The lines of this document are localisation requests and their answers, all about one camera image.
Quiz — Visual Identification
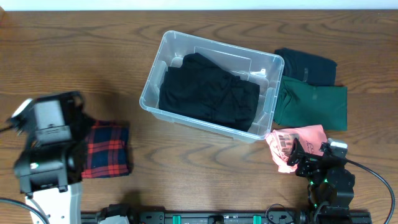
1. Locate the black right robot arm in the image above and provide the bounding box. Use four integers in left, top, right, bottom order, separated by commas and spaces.
287, 138, 355, 210

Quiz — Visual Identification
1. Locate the clear plastic storage bin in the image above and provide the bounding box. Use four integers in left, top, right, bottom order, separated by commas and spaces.
139, 30, 284, 143

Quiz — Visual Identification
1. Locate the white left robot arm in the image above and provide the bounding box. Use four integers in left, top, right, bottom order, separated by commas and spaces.
9, 91, 93, 224

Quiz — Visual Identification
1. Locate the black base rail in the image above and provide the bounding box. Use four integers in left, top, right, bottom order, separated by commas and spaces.
81, 204, 372, 224

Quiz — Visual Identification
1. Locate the pink printed folded garment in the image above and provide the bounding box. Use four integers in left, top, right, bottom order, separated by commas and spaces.
266, 124, 327, 173

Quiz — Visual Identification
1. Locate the dark green folded garment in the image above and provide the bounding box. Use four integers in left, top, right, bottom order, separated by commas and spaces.
274, 76, 348, 131

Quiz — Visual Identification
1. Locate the black left camera cable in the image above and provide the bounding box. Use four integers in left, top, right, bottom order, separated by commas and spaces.
0, 124, 50, 224

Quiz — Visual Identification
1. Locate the black camera cable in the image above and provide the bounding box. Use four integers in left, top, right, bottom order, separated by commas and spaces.
341, 157, 396, 224
0, 124, 50, 224

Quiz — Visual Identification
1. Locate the black garment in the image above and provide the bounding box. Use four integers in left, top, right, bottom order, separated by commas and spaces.
159, 53, 260, 132

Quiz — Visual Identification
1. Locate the black right camera cable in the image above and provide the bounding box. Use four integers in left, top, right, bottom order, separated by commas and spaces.
341, 157, 396, 224

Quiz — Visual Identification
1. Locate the red navy plaid shirt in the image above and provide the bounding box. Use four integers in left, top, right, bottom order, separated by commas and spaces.
81, 119, 131, 179

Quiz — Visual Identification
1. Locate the dark navy folded garment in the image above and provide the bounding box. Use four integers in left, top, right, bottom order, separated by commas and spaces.
274, 48, 337, 86

